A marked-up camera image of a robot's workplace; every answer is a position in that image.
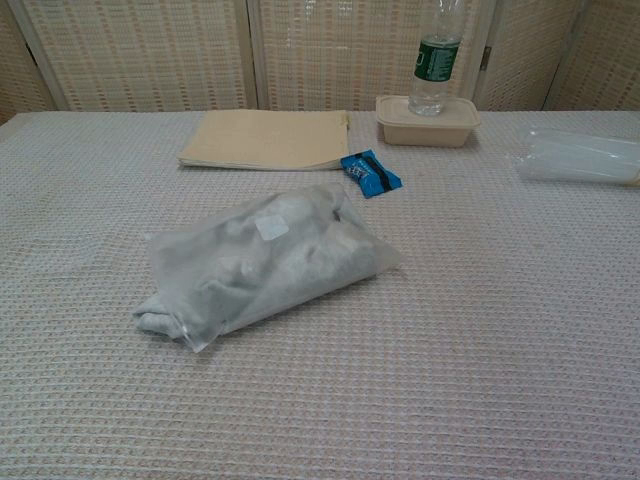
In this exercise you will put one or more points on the translucent plastic bag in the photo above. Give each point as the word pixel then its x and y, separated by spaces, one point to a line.
pixel 320 260

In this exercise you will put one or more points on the white clothes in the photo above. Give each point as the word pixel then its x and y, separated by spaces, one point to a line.
pixel 155 320

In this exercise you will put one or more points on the blue snack packet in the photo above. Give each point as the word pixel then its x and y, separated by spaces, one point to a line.
pixel 367 172

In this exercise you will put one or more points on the beige square tray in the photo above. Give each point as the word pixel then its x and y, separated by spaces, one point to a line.
pixel 430 131

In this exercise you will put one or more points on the woven beige tablecloth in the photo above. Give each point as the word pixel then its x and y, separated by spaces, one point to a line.
pixel 450 325

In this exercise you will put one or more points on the clear green-label water bottle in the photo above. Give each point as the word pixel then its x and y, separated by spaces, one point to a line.
pixel 436 60

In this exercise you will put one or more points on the woven folding screen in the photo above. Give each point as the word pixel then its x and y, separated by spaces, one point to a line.
pixel 150 55

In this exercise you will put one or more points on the clear plastic sleeve bundle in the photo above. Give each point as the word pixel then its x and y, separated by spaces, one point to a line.
pixel 575 155

